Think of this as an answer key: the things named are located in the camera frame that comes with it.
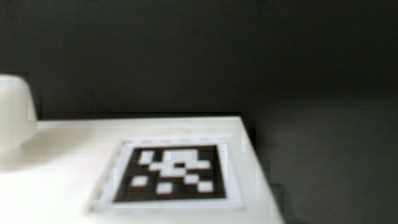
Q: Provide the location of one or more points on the white front drawer tray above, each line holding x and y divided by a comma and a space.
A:
126, 171

